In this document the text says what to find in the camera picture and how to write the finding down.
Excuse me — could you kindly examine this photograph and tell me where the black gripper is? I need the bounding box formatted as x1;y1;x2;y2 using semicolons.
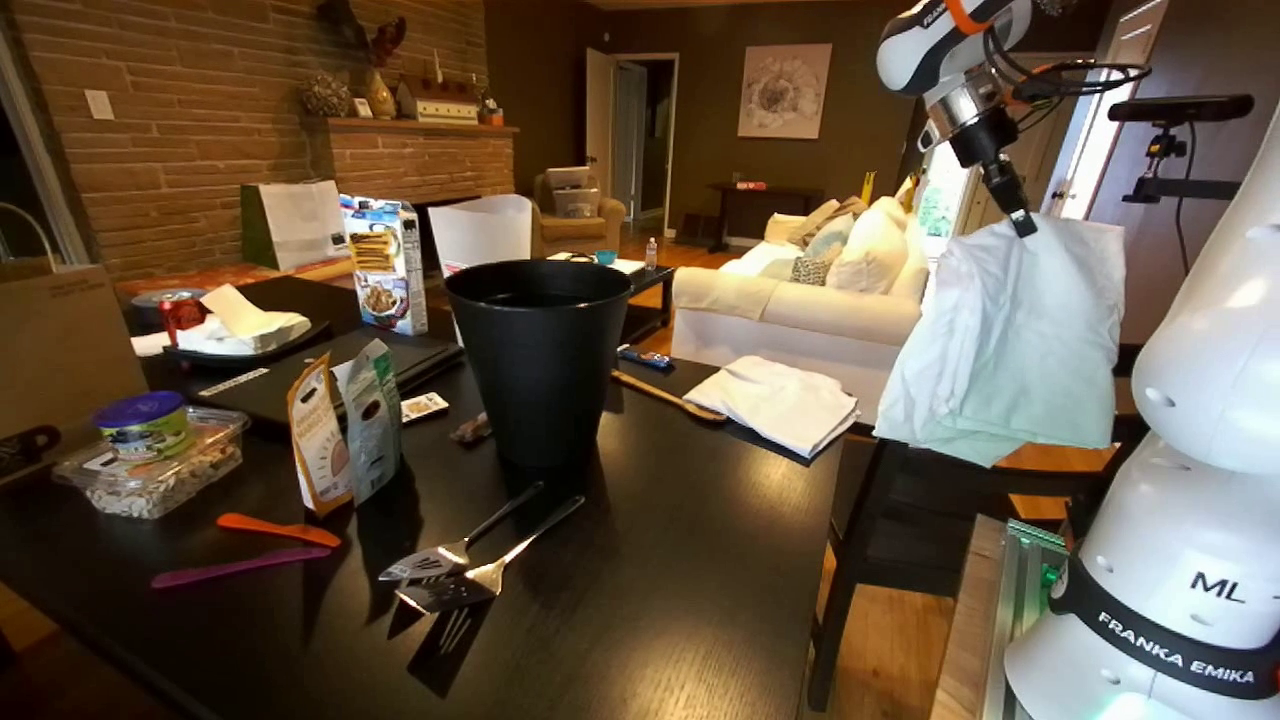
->
929;66;1036;236

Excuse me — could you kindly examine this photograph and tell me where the large white towel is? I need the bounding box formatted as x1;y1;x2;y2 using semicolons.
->
877;214;1122;469

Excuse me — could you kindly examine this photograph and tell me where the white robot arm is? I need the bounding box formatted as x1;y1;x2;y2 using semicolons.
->
877;0;1280;720

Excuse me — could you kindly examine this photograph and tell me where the small white folded towel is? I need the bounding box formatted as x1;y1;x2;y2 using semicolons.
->
688;355;858;461

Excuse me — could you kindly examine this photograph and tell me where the black wooden chair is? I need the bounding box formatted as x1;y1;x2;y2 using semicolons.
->
803;344;1143;712

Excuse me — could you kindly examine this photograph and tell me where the white sofa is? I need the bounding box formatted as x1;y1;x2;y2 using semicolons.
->
672;180;929;418

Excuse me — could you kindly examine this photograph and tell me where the black plastic bin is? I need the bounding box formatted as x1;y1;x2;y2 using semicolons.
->
444;260;633;474

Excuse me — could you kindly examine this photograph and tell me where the white laptop back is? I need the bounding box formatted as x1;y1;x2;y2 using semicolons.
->
426;190;531;276

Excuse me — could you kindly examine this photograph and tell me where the cereal box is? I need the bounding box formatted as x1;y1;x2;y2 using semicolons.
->
340;194;426;336

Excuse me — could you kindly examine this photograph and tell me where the green white snack pouch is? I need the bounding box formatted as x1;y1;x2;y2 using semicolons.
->
331;340;400;501

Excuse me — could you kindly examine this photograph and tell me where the metal spatula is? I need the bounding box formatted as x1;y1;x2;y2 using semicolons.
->
376;479;543;583

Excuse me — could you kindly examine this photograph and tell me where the white paper bag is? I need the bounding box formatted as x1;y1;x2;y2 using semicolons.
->
254;180;346;270

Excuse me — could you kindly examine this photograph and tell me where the brown white snack pouch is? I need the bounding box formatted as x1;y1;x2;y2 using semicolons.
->
289;361;351;516

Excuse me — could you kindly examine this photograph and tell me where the white napkin stack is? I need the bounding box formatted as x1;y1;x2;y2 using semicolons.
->
176;284;311;355

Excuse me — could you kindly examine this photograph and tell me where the purple knife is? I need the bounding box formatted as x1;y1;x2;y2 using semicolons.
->
148;546;331;593

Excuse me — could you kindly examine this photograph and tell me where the orange knife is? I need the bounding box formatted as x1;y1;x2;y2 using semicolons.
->
217;510;342;546

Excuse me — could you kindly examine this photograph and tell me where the clear plastic food container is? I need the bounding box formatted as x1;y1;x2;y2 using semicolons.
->
54;407;246;518

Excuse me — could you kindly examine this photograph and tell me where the purple lidded jar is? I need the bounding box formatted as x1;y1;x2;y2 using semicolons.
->
95;390;191;461

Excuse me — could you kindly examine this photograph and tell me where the brown paper bag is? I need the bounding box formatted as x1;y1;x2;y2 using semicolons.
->
0;264;148;441

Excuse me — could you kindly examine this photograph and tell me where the black camera on stand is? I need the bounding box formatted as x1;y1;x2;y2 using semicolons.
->
1107;91;1253;204

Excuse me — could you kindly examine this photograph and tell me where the framed wall picture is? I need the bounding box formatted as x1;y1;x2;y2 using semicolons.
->
734;44;832;140

